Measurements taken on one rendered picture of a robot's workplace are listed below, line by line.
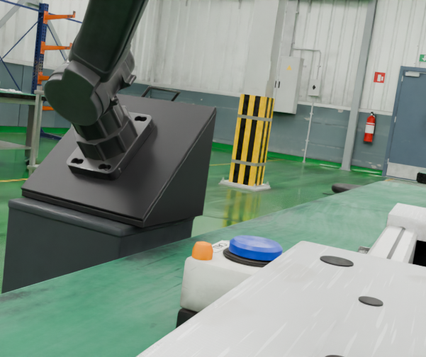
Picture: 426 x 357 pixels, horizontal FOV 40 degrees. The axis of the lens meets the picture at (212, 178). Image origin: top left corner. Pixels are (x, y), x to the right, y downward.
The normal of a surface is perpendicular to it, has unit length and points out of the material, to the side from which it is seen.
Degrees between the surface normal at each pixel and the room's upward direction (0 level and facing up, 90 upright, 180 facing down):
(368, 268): 0
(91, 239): 90
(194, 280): 90
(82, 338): 0
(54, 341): 0
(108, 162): 44
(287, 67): 90
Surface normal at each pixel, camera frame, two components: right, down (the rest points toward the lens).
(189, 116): -0.24, -0.67
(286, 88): -0.45, 0.05
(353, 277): 0.13, -0.98
